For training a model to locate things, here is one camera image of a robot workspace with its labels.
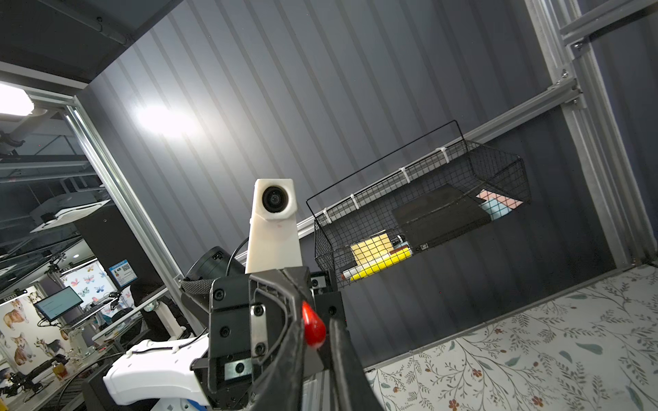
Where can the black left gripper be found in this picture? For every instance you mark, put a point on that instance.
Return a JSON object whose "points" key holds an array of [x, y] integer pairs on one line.
{"points": [[220, 298]]}

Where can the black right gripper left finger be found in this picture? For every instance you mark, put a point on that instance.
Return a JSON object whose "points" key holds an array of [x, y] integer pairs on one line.
{"points": [[277, 369]]}

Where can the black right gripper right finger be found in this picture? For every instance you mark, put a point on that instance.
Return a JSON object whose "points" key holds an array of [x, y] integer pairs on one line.
{"points": [[351, 387]]}

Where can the black wire wall basket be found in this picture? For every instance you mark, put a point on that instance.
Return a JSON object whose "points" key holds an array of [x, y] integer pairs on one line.
{"points": [[431, 190]]}

